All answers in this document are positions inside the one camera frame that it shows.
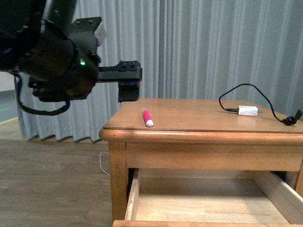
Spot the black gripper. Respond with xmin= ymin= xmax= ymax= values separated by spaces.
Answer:
xmin=28 ymin=17 xmax=143 ymax=103

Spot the pink marker with white cap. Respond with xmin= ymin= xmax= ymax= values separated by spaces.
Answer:
xmin=142 ymin=108 xmax=154 ymax=127

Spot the wooden drawer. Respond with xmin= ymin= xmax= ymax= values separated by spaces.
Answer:
xmin=113 ymin=169 xmax=303 ymax=227

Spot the wooden nightstand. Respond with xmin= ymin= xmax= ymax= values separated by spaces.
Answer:
xmin=99 ymin=98 xmax=303 ymax=223

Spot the grey-blue curtain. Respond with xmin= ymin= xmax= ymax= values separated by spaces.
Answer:
xmin=14 ymin=0 xmax=303 ymax=143

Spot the white power adapter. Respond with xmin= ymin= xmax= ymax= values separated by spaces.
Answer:
xmin=238 ymin=105 xmax=262 ymax=117

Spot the white cable on floor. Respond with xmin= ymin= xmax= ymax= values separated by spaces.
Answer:
xmin=99 ymin=151 xmax=111 ymax=176

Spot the black charging cable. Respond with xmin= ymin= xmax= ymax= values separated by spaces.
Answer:
xmin=218 ymin=83 xmax=303 ymax=126

